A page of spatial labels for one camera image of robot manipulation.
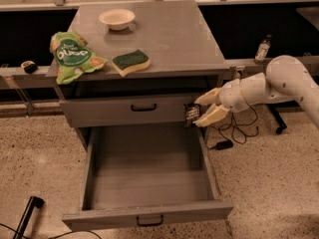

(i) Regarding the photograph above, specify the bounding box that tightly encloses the black power cable with adapter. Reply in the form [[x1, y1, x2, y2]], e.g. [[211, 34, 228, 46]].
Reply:
[[207, 71, 260, 151]]

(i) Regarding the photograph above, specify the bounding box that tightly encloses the closed grey upper drawer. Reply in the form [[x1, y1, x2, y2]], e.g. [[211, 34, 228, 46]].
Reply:
[[60, 93, 199, 127]]

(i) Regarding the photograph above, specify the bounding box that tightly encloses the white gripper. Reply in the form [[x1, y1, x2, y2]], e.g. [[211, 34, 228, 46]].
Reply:
[[194, 79, 249, 127]]

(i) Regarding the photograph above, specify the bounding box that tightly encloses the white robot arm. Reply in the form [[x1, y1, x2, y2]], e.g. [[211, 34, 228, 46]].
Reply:
[[194, 55, 319, 127]]

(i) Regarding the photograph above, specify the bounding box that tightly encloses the black floor cable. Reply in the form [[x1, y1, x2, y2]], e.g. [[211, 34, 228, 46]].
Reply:
[[0, 223, 103, 239]]

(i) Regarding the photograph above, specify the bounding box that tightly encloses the open grey lower drawer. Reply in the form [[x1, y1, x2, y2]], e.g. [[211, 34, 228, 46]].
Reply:
[[63, 122, 233, 231]]

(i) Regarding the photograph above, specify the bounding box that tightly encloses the black wheeled table leg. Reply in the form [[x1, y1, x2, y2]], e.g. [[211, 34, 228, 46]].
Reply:
[[267, 104, 287, 134]]

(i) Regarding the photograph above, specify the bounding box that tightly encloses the black stand leg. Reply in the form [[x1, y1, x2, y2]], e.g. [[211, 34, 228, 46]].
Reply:
[[13, 196, 45, 239]]

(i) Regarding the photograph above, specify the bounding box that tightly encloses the small glass bottle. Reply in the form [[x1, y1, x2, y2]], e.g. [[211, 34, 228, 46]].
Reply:
[[254, 35, 272, 64]]

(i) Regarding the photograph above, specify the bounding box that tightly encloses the grey drawer cabinet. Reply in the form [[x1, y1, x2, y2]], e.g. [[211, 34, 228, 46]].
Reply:
[[49, 0, 228, 150]]

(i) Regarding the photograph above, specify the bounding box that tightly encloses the black yellow tape measure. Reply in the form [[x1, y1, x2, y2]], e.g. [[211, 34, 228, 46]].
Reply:
[[21, 61, 38, 74]]

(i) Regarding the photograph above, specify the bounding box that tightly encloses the green yellow sponge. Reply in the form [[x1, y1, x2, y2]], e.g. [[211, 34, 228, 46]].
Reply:
[[112, 50, 151, 77]]

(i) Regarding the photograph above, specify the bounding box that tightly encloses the white bowl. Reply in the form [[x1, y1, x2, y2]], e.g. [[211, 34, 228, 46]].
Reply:
[[99, 9, 135, 31]]

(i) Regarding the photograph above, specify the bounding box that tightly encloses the green chip bag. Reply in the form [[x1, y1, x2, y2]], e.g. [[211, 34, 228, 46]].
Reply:
[[50, 32, 108, 85]]

